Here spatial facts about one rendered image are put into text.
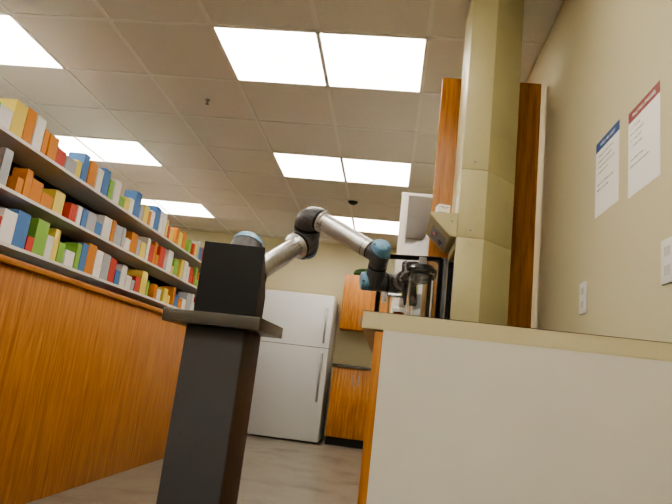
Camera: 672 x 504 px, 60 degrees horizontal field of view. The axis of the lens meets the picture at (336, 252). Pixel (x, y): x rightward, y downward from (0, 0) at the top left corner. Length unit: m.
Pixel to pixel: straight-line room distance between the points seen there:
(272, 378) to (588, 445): 6.19
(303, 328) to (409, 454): 6.07
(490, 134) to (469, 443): 1.59
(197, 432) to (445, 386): 0.90
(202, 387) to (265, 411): 5.47
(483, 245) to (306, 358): 5.07
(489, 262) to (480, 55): 0.93
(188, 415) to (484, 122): 1.68
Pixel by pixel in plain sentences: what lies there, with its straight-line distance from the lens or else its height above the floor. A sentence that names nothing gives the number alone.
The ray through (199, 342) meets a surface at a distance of 1.94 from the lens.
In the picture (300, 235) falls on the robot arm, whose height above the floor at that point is 1.35.
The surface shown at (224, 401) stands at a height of 0.67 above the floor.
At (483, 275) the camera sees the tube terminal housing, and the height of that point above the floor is 1.26.
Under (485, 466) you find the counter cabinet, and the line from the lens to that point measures 1.34.
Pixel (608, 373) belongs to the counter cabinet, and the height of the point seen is 0.86.
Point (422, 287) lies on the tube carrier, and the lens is 2.02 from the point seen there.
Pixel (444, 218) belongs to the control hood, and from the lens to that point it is 2.46.
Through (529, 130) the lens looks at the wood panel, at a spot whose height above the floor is 2.08.
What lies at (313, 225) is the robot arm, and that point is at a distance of 2.41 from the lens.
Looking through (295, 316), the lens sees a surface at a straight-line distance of 7.36.
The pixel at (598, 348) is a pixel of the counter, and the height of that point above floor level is 0.91.
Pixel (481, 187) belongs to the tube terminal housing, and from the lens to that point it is 2.52.
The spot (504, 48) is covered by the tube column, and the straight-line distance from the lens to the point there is 2.87.
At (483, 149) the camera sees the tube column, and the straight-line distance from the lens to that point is 2.58.
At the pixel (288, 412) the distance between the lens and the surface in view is 7.33.
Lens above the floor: 0.78
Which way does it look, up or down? 12 degrees up
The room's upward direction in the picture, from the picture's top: 7 degrees clockwise
